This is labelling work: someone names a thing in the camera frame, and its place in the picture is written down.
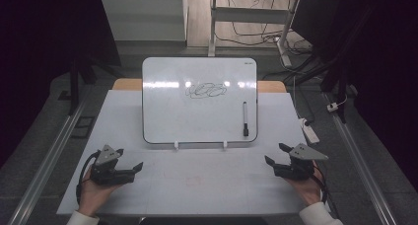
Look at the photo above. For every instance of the person's right hand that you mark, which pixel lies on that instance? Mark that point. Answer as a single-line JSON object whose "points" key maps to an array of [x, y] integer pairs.
{"points": [[307, 188]]}

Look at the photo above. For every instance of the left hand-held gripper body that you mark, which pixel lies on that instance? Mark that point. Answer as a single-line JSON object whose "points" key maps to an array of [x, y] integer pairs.
{"points": [[106, 167]]}

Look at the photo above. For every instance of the black and white marker pen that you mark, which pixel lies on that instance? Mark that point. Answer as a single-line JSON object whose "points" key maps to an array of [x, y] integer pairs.
{"points": [[245, 118]]}

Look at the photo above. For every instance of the aluminium rail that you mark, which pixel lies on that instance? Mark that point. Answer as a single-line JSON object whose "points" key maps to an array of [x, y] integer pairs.
{"points": [[46, 159], [361, 165]]}

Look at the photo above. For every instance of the small white adapter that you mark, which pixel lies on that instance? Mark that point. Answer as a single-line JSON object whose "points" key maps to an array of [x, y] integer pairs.
{"points": [[332, 107]]}

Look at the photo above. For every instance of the black floor plate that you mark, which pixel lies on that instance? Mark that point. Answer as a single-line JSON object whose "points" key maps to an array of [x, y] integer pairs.
{"points": [[83, 127]]}

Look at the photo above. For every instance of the white table cover sheet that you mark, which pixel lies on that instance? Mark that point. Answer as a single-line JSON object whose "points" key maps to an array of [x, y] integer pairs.
{"points": [[197, 182]]}

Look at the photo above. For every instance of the white whiteboard stand clip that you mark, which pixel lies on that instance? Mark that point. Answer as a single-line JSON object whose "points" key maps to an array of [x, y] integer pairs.
{"points": [[225, 145], [176, 145]]}

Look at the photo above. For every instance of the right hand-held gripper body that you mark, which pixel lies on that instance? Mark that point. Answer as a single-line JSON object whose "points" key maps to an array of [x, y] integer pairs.
{"points": [[300, 165]]}

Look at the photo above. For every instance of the white whiteboard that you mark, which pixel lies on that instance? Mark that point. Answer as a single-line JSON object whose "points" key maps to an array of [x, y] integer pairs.
{"points": [[171, 119]]}

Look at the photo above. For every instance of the person's left hand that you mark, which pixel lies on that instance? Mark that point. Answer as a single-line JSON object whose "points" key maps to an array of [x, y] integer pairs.
{"points": [[93, 195]]}

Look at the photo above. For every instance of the black metal stand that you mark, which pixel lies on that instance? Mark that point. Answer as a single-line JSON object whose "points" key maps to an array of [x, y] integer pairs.
{"points": [[75, 87]]}

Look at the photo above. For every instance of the white metal desk frame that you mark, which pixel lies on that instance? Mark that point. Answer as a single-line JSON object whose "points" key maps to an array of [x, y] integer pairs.
{"points": [[249, 14]]}

